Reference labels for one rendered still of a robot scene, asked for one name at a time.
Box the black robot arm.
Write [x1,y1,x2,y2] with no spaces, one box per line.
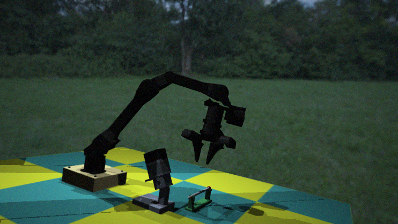
[80,71,246,174]

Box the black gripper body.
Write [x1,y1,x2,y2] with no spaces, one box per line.
[181,117,236,149]

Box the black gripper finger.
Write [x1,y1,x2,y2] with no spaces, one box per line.
[190,139,204,162]
[206,143,224,165]

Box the green flat plate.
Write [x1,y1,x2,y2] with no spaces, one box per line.
[185,189,212,212]

